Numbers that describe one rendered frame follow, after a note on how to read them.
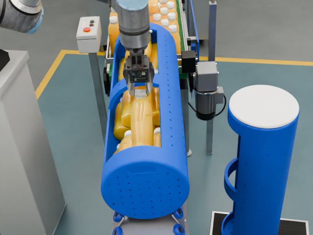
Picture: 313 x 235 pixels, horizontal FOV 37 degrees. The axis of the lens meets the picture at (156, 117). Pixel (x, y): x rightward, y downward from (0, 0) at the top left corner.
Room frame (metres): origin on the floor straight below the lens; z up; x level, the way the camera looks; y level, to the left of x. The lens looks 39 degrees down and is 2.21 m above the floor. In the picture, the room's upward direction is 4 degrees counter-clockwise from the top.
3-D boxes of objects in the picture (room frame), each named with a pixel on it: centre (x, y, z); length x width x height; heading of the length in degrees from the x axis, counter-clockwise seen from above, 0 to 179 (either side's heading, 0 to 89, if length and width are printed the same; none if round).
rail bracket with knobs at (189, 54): (1.95, -0.17, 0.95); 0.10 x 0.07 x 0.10; 88
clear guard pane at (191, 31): (2.53, -0.26, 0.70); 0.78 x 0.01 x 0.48; 178
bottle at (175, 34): (2.03, -0.11, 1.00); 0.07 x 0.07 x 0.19
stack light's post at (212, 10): (2.28, -0.34, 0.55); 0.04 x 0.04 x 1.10; 88
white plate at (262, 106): (1.47, -0.44, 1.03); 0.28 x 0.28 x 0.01
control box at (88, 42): (2.12, 0.31, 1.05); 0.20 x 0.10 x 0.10; 178
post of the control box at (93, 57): (2.12, 0.31, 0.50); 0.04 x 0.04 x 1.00; 88
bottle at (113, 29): (2.16, 0.18, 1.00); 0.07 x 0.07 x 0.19
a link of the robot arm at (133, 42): (1.21, 0.04, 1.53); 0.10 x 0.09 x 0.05; 89
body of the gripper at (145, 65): (1.21, 0.05, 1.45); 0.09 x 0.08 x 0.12; 179
